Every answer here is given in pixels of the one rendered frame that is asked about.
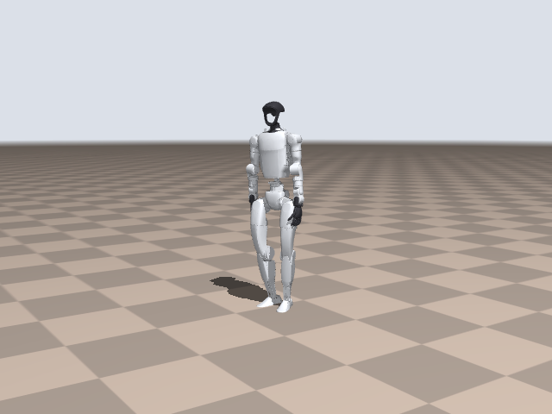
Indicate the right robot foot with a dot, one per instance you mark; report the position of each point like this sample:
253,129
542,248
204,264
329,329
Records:
270,301

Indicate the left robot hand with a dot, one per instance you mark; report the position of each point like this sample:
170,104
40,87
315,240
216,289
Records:
297,213

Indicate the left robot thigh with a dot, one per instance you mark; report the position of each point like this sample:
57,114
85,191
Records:
287,232

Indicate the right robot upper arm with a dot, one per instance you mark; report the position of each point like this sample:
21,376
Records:
253,167

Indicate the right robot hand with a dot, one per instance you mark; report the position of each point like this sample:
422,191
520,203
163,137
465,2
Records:
251,200

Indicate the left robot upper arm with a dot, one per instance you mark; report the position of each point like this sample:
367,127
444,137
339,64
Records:
295,141

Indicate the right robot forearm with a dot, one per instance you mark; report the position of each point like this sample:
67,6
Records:
253,185

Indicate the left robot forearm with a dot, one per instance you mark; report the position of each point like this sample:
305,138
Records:
298,185

